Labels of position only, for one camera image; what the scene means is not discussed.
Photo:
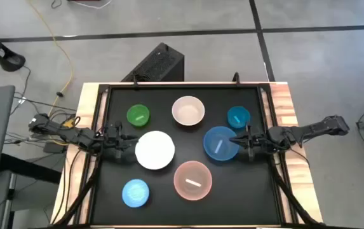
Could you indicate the black power adapter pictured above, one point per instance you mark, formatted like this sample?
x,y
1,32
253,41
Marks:
x,y
54,148

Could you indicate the small green bowl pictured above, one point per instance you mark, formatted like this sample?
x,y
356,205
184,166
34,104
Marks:
x,y
138,115

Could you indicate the small light blue bowl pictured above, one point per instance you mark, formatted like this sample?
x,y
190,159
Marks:
x,y
135,193

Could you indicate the large salmon orange bowl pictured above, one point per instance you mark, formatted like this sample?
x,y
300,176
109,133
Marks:
x,y
192,180

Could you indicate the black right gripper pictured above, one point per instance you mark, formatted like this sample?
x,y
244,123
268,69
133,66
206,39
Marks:
x,y
261,140

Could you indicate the large pale pinkish bowl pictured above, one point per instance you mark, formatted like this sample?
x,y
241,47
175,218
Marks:
x,y
154,150

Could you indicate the beige bowl with white rim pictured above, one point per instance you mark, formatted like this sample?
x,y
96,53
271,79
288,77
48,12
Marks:
x,y
188,110

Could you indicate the small teal bowl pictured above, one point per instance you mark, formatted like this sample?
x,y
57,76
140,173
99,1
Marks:
x,y
239,117

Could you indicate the black table mat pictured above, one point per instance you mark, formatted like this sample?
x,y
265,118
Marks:
x,y
232,197

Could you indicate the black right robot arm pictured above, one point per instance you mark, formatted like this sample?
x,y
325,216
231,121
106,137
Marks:
x,y
312,128

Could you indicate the large blue bowl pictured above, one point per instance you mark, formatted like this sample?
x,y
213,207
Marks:
x,y
218,146

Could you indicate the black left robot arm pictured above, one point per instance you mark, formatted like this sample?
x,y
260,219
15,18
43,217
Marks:
x,y
73,135

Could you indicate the black computer tower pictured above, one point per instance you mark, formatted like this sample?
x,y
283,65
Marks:
x,y
159,65

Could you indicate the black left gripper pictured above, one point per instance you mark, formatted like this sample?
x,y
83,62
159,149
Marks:
x,y
118,143

